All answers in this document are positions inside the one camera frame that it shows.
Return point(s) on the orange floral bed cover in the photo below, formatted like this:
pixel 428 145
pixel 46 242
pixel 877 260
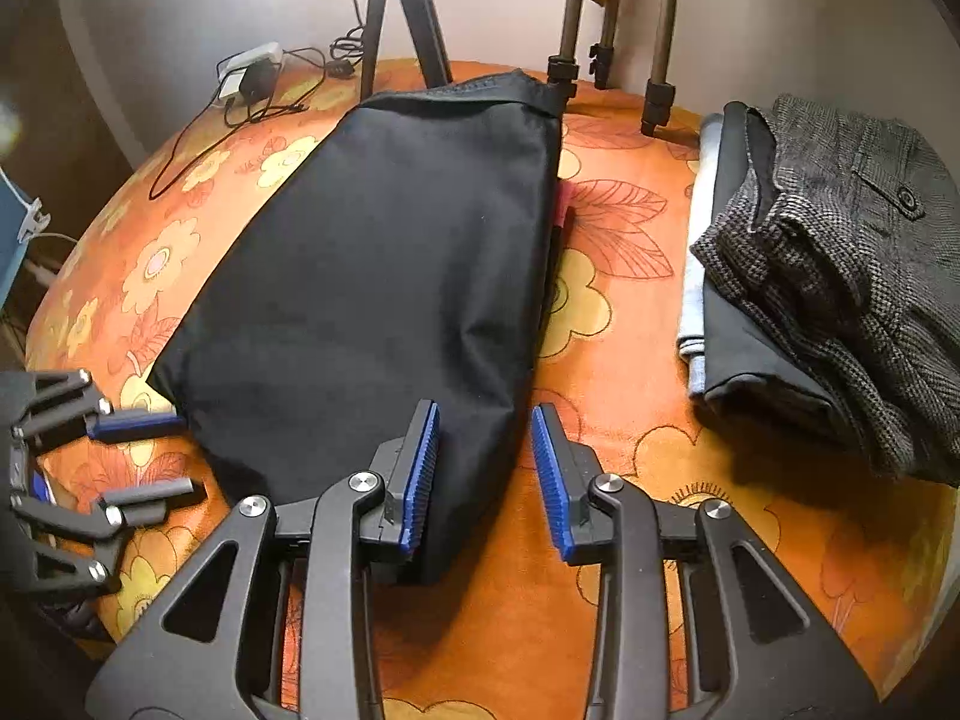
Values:
pixel 615 405

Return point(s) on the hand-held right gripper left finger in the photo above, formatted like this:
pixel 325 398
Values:
pixel 421 480

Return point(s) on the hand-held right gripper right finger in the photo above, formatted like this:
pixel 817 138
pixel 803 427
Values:
pixel 551 480

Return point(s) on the black pants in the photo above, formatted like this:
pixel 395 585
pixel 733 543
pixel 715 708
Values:
pixel 360 255

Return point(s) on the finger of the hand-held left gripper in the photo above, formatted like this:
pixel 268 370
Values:
pixel 150 493
pixel 135 426

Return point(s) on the white power adapter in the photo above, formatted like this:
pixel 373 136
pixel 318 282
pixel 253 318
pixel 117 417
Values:
pixel 234 84

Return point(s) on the white power strip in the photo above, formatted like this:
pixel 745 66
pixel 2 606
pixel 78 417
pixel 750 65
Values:
pixel 259 54

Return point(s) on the white clip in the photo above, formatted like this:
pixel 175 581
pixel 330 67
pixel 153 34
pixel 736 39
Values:
pixel 31 219

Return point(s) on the blue panel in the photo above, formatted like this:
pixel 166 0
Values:
pixel 9 240

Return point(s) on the black power adapter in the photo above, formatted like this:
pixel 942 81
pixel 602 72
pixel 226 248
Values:
pixel 259 82

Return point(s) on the grey tweed folded pants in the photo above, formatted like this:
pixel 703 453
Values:
pixel 840 255

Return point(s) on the black folded garment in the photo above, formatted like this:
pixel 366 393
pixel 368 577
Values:
pixel 750 345

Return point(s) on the silver tripod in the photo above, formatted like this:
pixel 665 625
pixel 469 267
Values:
pixel 667 15

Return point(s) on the light grey folded garment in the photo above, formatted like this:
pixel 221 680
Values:
pixel 694 300

